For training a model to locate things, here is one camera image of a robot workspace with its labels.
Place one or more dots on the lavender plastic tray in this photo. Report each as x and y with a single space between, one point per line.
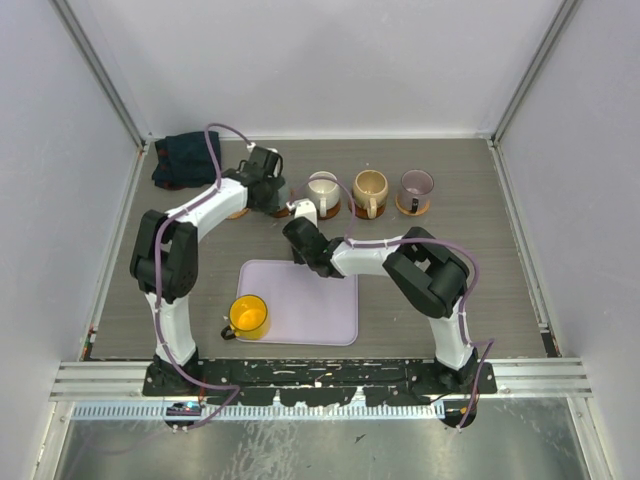
304 308

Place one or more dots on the slotted cable duct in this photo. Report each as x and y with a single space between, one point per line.
188 411

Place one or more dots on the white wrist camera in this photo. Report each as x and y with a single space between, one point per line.
251 146
303 208

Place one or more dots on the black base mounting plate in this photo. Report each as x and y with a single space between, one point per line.
262 382

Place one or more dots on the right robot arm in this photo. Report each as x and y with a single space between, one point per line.
426 271

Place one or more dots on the purple transparent mug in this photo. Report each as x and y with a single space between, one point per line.
416 183

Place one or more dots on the yellow transparent mug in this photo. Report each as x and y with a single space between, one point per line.
248 319

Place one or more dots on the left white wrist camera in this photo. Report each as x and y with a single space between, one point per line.
251 146

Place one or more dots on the woven rattan coaster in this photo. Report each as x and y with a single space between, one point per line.
238 214
412 207

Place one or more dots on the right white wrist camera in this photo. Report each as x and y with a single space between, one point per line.
303 208

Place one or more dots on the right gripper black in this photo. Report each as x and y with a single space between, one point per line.
297 257

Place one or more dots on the brown wooden coaster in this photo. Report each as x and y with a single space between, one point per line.
368 207
284 212
328 213

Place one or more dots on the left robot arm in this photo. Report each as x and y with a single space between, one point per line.
165 261

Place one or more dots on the grey-green ceramic mug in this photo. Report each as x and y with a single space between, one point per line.
283 193

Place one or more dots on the aluminium front rail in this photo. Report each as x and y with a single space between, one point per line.
515 378

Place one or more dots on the white ceramic mug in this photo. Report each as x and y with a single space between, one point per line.
323 190

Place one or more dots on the dark blue folded cloth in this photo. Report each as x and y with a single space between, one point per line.
184 161

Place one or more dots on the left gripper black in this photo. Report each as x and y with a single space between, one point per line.
262 207

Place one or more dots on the beige ceramic mug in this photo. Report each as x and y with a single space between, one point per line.
370 183

